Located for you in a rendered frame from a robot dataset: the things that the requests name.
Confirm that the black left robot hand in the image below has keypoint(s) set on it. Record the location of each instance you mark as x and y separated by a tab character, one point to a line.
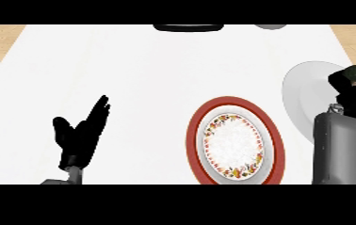
81	137

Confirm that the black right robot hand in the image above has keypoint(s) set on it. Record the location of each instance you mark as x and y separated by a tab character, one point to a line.
346	97

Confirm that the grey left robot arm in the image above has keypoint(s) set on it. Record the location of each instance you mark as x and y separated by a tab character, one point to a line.
73	175

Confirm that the plain white plate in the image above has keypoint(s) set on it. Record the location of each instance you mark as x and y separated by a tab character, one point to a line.
307	100

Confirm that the red-rimmed floral plate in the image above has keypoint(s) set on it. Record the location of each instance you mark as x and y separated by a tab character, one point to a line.
234	142

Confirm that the grey round object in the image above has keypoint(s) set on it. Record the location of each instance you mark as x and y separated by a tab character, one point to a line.
271	26

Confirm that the black flat object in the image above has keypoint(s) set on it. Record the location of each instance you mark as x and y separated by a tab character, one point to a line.
188	27

